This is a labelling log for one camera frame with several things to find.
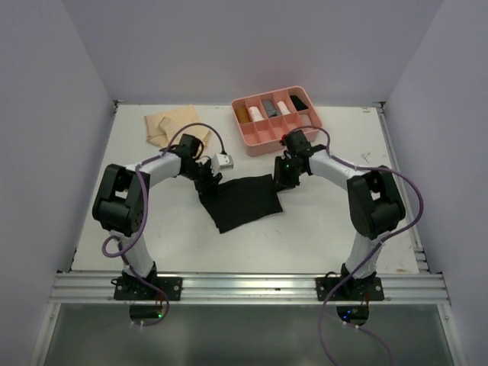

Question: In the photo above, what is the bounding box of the aluminium table frame rail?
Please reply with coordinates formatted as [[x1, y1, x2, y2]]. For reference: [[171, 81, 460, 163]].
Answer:
[[50, 103, 449, 305]]

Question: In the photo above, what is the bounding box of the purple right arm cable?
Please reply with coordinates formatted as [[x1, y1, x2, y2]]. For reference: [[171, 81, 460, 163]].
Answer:
[[281, 126, 425, 366]]

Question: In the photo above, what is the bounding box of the black rolled underwear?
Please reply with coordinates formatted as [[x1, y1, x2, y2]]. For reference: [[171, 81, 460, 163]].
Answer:
[[290, 95, 309, 111]]

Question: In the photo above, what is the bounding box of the pink underwear cream waistband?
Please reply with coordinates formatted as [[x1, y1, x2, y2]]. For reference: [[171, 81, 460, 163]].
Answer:
[[300, 114, 313, 127]]

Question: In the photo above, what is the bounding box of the black underwear orange trim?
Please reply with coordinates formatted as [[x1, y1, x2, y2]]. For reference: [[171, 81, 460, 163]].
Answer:
[[194, 174, 283, 234]]

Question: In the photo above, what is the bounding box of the beige underwear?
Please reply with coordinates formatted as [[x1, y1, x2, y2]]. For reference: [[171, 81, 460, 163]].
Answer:
[[144, 105, 211, 148]]

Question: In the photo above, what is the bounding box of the brown rolled underwear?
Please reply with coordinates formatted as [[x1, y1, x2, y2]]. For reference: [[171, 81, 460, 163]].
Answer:
[[236, 108, 251, 124]]

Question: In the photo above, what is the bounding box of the right wrist camera red cap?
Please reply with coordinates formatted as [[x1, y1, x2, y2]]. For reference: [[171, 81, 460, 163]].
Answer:
[[280, 133, 287, 146]]

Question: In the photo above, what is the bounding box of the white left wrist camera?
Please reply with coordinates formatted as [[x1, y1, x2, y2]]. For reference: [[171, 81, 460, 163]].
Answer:
[[211, 153, 234, 174]]

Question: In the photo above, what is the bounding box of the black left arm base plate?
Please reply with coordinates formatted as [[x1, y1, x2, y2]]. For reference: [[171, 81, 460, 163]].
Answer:
[[111, 273, 183, 301]]

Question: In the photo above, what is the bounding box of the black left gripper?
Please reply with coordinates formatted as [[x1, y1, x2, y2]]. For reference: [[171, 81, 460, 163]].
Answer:
[[181, 157, 222, 195]]

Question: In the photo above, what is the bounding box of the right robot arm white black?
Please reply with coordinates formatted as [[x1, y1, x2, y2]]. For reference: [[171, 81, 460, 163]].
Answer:
[[273, 129, 406, 300]]

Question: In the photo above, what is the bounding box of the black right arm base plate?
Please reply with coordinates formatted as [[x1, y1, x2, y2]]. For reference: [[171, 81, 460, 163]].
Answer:
[[315, 271, 385, 301]]

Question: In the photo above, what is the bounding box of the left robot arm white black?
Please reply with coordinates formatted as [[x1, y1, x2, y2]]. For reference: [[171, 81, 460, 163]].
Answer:
[[92, 133, 233, 300]]

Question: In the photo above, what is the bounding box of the pink divided organizer tray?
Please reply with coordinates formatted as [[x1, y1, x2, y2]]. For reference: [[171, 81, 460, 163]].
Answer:
[[231, 86, 323, 157]]

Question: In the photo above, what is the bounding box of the grey rolled underwear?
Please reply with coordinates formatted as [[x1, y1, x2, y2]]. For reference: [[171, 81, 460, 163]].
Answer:
[[262, 100, 281, 118]]

